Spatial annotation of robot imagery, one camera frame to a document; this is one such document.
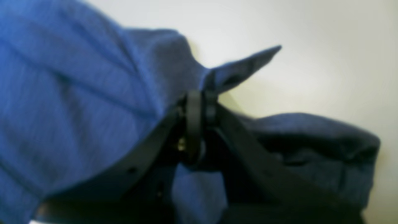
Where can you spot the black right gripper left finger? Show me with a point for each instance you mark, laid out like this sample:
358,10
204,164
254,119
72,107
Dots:
136,188

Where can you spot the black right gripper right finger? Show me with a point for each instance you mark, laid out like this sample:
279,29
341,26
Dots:
281,197

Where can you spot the blue grey T-shirt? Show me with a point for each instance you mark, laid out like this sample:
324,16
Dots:
78,92

